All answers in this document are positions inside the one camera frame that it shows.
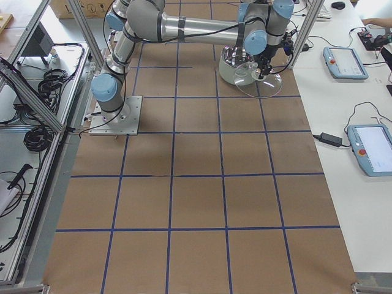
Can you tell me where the glass pot lid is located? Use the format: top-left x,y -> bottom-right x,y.
233,61 -> 282,99

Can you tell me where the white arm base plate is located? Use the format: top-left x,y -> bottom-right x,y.
88,96 -> 143,135

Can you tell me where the black computer mouse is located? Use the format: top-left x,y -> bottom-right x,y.
331,1 -> 345,10

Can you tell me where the brown paper table mat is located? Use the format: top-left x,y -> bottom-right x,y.
43,43 -> 356,293

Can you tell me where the cardboard box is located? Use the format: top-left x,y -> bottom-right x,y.
50,0 -> 112,19

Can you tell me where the person hand at desk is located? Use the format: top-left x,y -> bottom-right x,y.
362,18 -> 391,28

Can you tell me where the teach pendant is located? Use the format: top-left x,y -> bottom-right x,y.
348,124 -> 391,177
323,47 -> 368,80

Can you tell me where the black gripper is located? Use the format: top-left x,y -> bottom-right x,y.
257,43 -> 282,80

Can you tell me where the black coiled cable bundle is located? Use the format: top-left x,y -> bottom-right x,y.
23,126 -> 53,153

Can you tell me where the black power adapter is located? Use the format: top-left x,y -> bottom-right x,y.
319,132 -> 342,147

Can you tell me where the aluminium frame post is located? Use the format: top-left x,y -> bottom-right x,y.
288,0 -> 324,70

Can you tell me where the teach pendant near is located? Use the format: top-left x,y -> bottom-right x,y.
348,124 -> 391,177

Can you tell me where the pale green cooking pot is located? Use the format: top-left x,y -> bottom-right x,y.
219,46 -> 258,86

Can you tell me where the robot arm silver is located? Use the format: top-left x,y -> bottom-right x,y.
91,1 -> 294,127

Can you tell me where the teach pendant far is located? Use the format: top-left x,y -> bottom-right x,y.
323,47 -> 368,80

